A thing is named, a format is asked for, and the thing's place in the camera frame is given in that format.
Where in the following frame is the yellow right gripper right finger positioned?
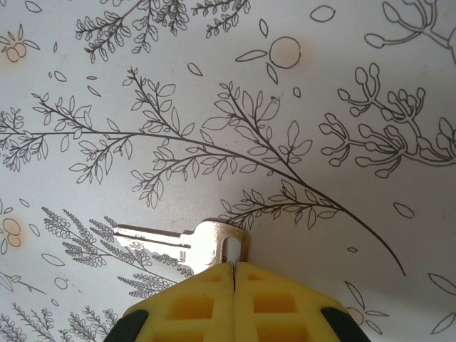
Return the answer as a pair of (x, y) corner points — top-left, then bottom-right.
(232, 261), (361, 342)

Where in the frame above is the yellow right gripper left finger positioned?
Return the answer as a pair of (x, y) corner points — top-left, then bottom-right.
(109, 262), (235, 342)

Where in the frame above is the silver key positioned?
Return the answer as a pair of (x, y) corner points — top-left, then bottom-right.
(113, 217), (251, 277)

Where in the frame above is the floral patterned table cover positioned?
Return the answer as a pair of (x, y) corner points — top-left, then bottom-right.
(0, 0), (456, 342)

